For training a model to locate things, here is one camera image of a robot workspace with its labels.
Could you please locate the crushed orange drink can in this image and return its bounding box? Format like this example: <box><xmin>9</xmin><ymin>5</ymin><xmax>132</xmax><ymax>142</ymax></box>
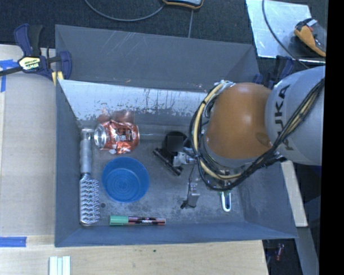
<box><xmin>92</xmin><ymin>118</ymin><xmax>141</xmax><ymax>156</ymax></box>

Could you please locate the green capped marker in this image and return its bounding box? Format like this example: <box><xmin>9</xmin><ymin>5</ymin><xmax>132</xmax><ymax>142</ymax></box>
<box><xmin>109</xmin><ymin>214</ymin><xmax>167</xmax><ymax>229</ymax></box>

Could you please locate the grey metal bin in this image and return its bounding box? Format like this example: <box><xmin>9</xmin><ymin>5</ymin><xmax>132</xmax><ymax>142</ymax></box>
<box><xmin>47</xmin><ymin>24</ymin><xmax>306</xmax><ymax>256</ymax></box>

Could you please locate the black and silver tool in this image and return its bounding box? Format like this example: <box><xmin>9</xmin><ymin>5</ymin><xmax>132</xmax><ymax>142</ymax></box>
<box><xmin>151</xmin><ymin>130</ymin><xmax>198</xmax><ymax>177</ymax></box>

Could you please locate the silver metal brush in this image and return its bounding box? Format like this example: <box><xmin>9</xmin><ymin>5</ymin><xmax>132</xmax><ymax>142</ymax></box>
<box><xmin>76</xmin><ymin>127</ymin><xmax>104</xmax><ymax>228</ymax></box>

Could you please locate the blue plastic bowl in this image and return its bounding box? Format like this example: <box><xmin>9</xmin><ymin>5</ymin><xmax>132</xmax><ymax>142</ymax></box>
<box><xmin>100</xmin><ymin>156</ymin><xmax>151</xmax><ymax>205</ymax></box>

